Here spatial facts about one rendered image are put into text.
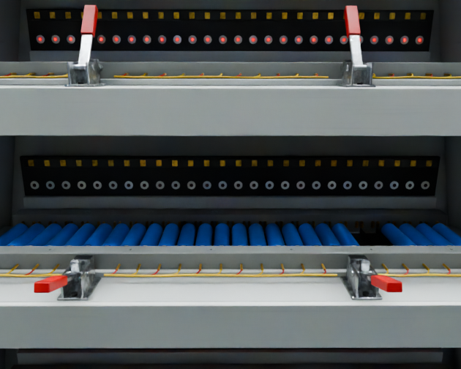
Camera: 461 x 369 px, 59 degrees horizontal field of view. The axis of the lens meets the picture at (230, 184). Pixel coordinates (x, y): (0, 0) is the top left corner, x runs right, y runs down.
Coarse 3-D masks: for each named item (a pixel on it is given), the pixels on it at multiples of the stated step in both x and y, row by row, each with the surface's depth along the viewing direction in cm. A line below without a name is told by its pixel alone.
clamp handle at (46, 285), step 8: (72, 264) 37; (72, 272) 37; (80, 272) 38; (40, 280) 32; (48, 280) 32; (56, 280) 32; (64, 280) 34; (40, 288) 31; (48, 288) 31; (56, 288) 32
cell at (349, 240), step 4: (336, 224) 50; (340, 224) 50; (332, 228) 50; (336, 228) 49; (340, 228) 48; (344, 228) 48; (336, 232) 49; (340, 232) 48; (344, 232) 47; (348, 232) 47; (336, 236) 48; (340, 236) 47; (344, 236) 46; (348, 236) 46; (352, 236) 46; (340, 240) 46; (344, 240) 46; (348, 240) 45; (352, 240) 45; (340, 244) 46; (344, 244) 45; (348, 244) 44; (352, 244) 44; (356, 244) 44
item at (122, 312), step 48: (0, 288) 39; (96, 288) 39; (144, 288) 39; (192, 288) 39; (240, 288) 39; (288, 288) 39; (336, 288) 39; (432, 288) 39; (0, 336) 37; (48, 336) 37; (96, 336) 37; (144, 336) 37; (192, 336) 37; (240, 336) 37; (288, 336) 37; (336, 336) 37; (384, 336) 37; (432, 336) 37
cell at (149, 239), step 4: (152, 224) 50; (156, 224) 50; (148, 228) 49; (152, 228) 48; (156, 228) 48; (160, 228) 49; (148, 232) 47; (152, 232) 47; (156, 232) 48; (160, 232) 49; (144, 236) 46; (148, 236) 46; (152, 236) 46; (156, 236) 47; (160, 236) 49; (144, 240) 45; (148, 240) 45; (152, 240) 45; (156, 240) 46; (140, 244) 44; (144, 244) 44; (148, 244) 44; (152, 244) 45; (156, 244) 46
